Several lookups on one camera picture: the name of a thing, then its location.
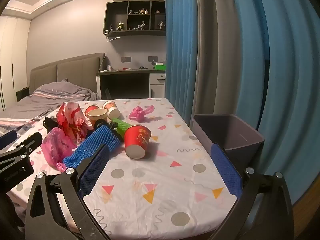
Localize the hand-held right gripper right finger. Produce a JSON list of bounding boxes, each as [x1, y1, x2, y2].
[[207, 142, 295, 240]]

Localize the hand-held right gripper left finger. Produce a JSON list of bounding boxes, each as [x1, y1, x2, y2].
[[24, 144, 112, 240]]

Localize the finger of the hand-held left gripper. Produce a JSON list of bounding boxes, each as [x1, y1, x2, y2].
[[0, 132, 43, 164], [0, 130, 18, 151]]

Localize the large pink plastic bag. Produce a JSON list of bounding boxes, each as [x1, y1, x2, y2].
[[41, 127, 78, 172]]

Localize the black plastic bag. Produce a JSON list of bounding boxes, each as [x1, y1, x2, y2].
[[43, 117, 62, 135]]

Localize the blue foam net sleeve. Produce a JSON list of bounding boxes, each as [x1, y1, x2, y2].
[[62, 125, 122, 168]]

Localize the grey plastic trash bin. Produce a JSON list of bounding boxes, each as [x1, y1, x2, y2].
[[192, 114, 265, 173]]

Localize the red printed plastic bag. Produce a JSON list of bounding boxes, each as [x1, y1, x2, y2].
[[56, 102, 93, 144]]

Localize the green foam net sleeve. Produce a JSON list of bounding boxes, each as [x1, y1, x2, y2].
[[111, 118, 137, 135]]

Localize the red paper cup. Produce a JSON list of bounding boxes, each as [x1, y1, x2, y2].
[[124, 125, 152, 160]]

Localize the beige paper bowl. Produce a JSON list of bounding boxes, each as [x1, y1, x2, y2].
[[87, 109, 108, 127]]

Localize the small white orange bottle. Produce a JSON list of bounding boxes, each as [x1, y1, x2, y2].
[[102, 101, 120, 119]]

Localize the small pink plastic bag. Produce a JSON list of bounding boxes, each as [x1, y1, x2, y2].
[[128, 105, 155, 123]]

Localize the black bedside box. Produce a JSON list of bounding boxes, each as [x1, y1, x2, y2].
[[16, 87, 30, 102]]

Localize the grey striped duvet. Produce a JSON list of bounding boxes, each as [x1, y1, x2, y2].
[[0, 81, 99, 130]]

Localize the white patterned tablecloth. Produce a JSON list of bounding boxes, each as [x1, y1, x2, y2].
[[0, 97, 242, 240]]

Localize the white wardrobe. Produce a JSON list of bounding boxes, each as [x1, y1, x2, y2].
[[0, 16, 32, 112]]

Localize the grey padded headboard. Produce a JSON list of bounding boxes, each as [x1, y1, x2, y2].
[[29, 53, 105, 98]]

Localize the desk with white drawers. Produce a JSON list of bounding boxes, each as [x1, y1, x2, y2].
[[96, 69, 166, 100]]

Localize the white drawer cabinet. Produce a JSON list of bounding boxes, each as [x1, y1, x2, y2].
[[149, 73, 166, 98]]

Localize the grey curtain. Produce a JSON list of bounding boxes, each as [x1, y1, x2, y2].
[[195, 0, 240, 130]]

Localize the blue curtain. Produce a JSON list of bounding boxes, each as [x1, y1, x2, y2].
[[165, 0, 203, 128], [227, 0, 320, 205]]

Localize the row of small figurines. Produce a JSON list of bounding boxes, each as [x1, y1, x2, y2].
[[109, 8, 165, 32]]

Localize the white shelf cable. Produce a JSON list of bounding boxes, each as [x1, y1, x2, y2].
[[105, 30, 121, 42]]

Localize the dark wall shelf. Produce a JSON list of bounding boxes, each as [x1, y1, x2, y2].
[[103, 0, 167, 37]]

